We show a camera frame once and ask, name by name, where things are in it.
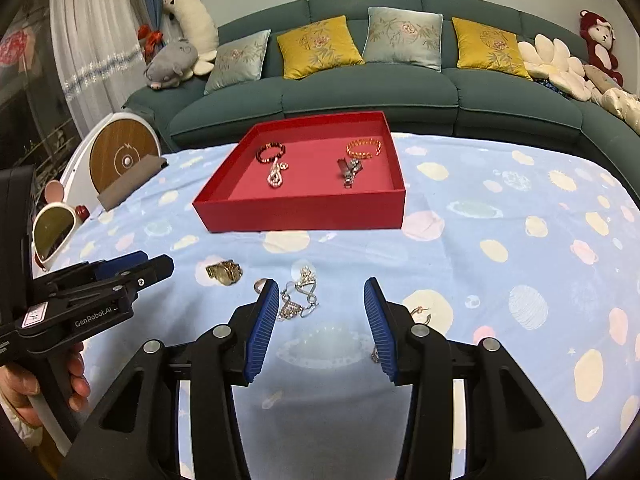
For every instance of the red monkey plush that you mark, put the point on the red monkey plush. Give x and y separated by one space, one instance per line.
600 40

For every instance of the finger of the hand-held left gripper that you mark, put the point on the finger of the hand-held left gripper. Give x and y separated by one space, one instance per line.
150 270
120 263

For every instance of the red shallow box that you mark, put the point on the red shallow box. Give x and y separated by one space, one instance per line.
310 195

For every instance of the white device with wooden disc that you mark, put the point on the white device with wooden disc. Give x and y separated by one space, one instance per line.
112 142

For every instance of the dark glass door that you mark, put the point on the dark glass door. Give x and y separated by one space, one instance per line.
30 110

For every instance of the yellow embroidered cushion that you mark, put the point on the yellow embroidered cushion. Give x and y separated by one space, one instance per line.
490 47
317 47

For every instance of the white flower cushion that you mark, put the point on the white flower cushion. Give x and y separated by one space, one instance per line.
555 62

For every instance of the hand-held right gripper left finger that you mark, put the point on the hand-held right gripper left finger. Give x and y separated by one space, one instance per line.
262 330

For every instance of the teal sofa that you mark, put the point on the teal sofa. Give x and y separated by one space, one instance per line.
370 92

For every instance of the person's left hand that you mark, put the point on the person's left hand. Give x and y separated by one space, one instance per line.
77 377

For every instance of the white sheer curtain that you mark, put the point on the white sheer curtain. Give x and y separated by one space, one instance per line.
95 35

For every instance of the grey pig plush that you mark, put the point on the grey pig plush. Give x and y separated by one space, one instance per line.
172 62

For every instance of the gold watch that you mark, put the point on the gold watch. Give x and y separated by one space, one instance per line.
225 272

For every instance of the brown felt pouch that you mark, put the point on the brown felt pouch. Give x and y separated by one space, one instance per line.
130 182

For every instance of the blue planet printed blanket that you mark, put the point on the blue planet printed blanket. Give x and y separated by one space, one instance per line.
500 210

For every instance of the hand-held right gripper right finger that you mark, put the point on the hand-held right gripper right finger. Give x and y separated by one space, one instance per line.
380 330

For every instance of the red plush toy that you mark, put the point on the red plush toy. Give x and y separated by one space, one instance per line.
150 37

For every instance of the white cow plush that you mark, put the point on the white cow plush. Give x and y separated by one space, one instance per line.
192 17

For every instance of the cream satin pillow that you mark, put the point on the cream satin pillow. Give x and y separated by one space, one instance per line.
622 105

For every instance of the silver metal watch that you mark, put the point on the silver metal watch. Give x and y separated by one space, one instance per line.
348 174

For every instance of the pale blue embroidered cushion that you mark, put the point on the pale blue embroidered cushion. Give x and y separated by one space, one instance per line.
237 62
402 37

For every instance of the beige small cushion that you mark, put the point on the beige small cushion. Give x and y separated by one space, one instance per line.
602 77

